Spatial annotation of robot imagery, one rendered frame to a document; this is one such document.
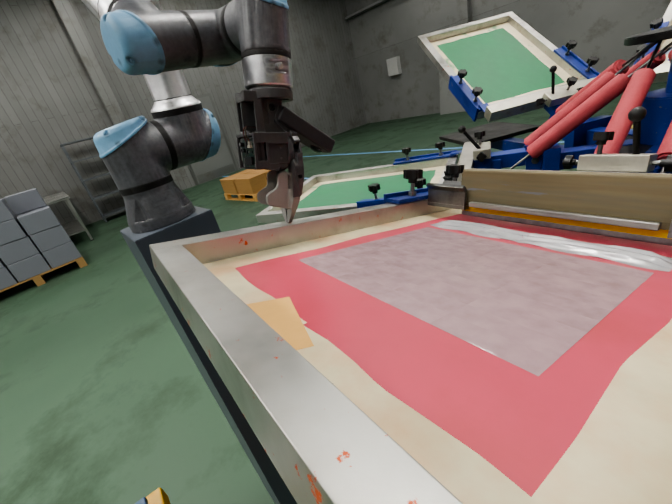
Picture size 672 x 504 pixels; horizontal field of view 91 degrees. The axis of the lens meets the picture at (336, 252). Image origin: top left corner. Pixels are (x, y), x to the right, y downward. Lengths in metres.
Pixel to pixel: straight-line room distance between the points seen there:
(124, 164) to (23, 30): 9.22
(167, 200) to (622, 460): 0.82
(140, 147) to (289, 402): 0.73
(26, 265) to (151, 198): 5.20
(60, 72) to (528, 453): 9.88
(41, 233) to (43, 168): 3.86
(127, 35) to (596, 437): 0.61
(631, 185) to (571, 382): 0.42
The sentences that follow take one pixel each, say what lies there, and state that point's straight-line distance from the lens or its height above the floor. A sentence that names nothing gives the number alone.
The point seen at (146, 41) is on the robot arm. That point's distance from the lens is 0.58.
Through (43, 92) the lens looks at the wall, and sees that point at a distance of 9.79.
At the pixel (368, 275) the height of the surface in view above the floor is 1.16.
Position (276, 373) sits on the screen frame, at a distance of 0.21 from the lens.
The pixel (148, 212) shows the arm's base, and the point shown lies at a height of 1.24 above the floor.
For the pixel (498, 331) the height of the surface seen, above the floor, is 1.16.
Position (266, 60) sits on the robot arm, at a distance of 0.55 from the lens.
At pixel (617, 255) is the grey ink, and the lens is 0.58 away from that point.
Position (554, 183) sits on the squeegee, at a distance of 0.69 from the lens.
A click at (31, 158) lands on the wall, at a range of 9.66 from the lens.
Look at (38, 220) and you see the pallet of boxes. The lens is 5.93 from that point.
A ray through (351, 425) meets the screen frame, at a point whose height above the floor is 1.24.
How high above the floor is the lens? 1.38
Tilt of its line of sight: 25 degrees down
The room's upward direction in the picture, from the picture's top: 15 degrees counter-clockwise
